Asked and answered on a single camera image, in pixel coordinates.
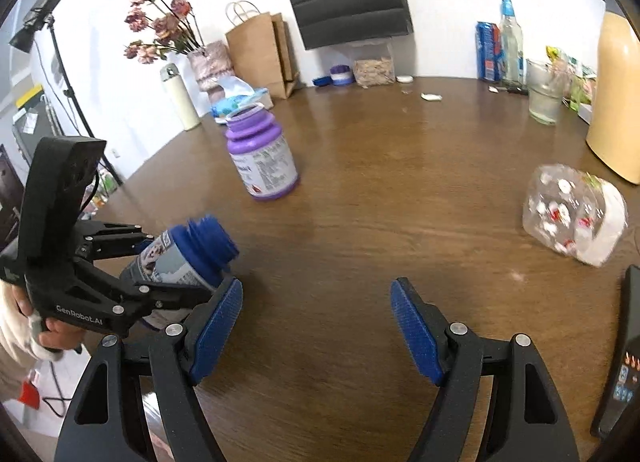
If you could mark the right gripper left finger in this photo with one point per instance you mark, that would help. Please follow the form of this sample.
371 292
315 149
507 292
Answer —
129 389

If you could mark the blue grey supplement bottle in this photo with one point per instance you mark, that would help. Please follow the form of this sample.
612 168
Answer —
196 255

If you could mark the clear patterned plastic cup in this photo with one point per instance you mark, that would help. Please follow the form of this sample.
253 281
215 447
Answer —
574 213

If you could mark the person's left hand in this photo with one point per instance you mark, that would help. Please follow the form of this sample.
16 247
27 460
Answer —
45 338

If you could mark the black remote control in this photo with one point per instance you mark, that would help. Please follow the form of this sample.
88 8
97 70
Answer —
622 383

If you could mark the cream white thermos bottle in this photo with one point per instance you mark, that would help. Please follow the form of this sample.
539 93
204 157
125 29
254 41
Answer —
178 97

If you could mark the purple Healthy Heart bottle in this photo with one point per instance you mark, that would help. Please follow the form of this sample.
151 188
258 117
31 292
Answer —
260 153

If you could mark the blue tissue box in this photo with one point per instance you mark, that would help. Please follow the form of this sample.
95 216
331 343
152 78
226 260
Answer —
238 94

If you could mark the pink knitted flower vase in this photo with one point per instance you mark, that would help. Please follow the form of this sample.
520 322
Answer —
210 63

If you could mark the dried pink flowers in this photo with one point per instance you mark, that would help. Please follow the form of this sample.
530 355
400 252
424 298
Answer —
172 27

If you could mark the small white wrapper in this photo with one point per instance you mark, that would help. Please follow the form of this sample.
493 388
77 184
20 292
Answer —
428 97

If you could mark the yellow thermos jug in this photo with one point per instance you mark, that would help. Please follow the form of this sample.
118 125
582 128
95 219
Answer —
614 135

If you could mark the clear drinking glass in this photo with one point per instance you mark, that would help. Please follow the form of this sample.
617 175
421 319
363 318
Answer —
546 86

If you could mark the brown paper bag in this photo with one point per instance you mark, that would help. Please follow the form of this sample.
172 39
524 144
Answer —
259 48

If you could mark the clear glass bottle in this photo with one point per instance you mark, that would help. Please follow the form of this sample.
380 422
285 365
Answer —
512 45

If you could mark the colourful snack packets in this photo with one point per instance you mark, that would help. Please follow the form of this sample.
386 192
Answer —
578 81

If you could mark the purple white bottle lid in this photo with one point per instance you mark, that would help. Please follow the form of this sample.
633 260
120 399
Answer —
341 75

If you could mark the blue soda can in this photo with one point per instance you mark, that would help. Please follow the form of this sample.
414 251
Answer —
488 52

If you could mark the clear jar with grains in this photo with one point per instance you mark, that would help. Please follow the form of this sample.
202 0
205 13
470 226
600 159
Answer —
373 63

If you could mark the blue bottle cap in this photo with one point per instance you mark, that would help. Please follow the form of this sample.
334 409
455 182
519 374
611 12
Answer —
322 81

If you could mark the black tripod with camera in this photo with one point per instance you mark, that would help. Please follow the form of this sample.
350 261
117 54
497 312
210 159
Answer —
36 97

